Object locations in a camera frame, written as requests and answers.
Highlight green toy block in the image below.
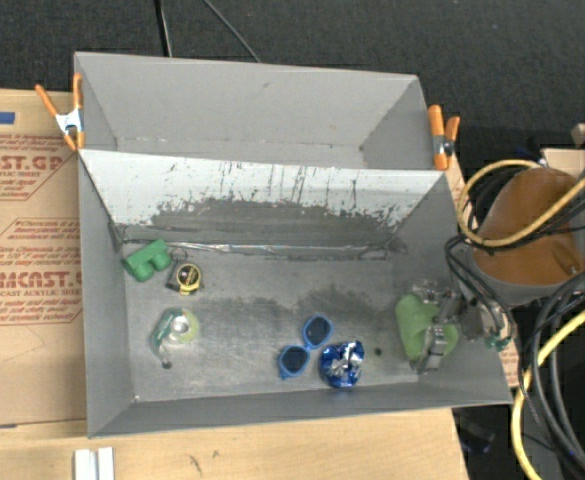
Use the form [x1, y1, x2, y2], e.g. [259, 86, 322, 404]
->
[122, 238, 174, 283]

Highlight blue crumpled foil packet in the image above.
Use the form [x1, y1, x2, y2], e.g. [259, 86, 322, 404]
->
[318, 339, 366, 390]

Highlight yellow and black tape measure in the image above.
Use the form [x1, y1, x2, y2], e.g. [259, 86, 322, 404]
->
[165, 249, 205, 297]

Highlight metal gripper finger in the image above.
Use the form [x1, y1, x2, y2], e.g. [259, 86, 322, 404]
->
[411, 324, 450, 374]
[411, 281, 459, 314]

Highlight clear tape dispenser green tape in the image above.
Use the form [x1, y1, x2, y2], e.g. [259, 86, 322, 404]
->
[147, 307, 202, 370]

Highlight blue sunglasses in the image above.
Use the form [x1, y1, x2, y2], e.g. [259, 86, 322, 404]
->
[277, 313, 335, 381]

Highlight brown cardboard board red print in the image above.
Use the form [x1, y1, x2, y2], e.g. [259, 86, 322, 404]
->
[0, 86, 89, 430]

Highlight grey metal bin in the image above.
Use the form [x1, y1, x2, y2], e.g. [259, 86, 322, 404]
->
[73, 51, 515, 439]

